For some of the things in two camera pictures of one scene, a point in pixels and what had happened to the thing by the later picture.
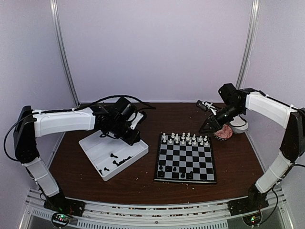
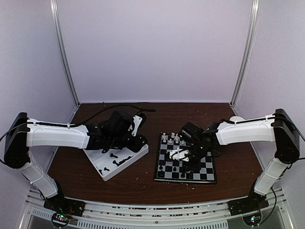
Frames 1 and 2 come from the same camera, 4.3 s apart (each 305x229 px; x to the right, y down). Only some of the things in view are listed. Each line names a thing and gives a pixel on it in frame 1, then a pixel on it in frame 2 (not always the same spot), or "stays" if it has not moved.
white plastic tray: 108,155 stays
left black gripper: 133,139 to 137,145
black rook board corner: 161,173 stays
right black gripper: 215,125 to 194,167
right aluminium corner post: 243,75 stays
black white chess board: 185,159 stays
